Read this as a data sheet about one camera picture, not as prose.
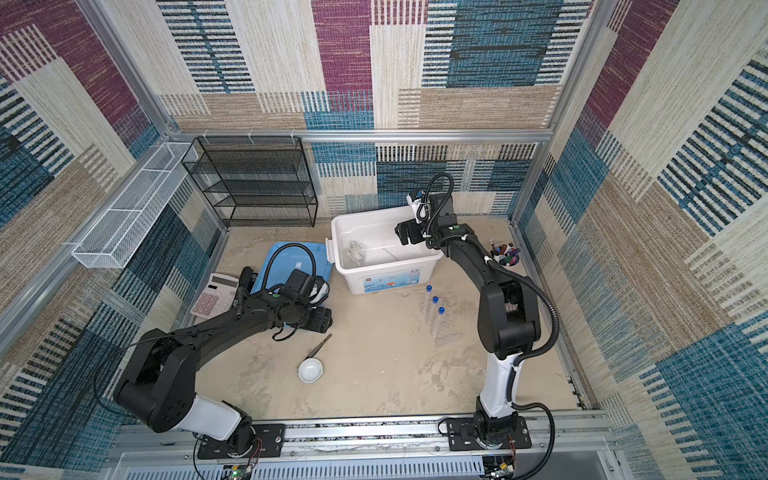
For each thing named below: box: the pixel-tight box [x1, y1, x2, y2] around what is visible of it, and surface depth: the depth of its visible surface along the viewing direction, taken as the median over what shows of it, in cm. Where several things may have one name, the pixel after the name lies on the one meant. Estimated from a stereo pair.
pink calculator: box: [190, 273, 240, 319], surface depth 99 cm
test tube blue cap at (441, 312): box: [432, 306, 446, 343], surface depth 87 cm
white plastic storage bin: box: [325, 205, 444, 294], surface depth 99 cm
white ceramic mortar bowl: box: [297, 357, 324, 383], surface depth 85 cm
